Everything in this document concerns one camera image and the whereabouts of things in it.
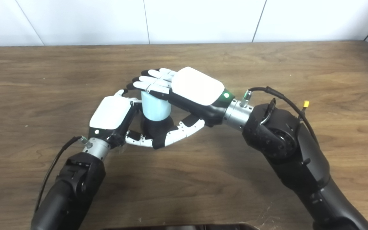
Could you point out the white and black right hand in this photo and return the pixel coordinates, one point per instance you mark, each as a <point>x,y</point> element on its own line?
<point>196,84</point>

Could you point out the black robot torso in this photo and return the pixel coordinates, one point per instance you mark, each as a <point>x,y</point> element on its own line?
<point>177,227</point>

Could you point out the white and black left hand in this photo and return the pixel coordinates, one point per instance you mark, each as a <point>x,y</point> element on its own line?
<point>110,111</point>

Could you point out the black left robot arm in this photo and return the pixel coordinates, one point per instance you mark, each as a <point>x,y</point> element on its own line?
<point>72,188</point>

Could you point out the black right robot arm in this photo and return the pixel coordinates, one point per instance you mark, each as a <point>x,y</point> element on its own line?
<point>289,150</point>

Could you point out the small yellow connector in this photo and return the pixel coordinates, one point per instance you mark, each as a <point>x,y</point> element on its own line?
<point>306,103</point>

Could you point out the black flared nozzle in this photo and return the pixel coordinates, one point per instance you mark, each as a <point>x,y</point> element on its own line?
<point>155,127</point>

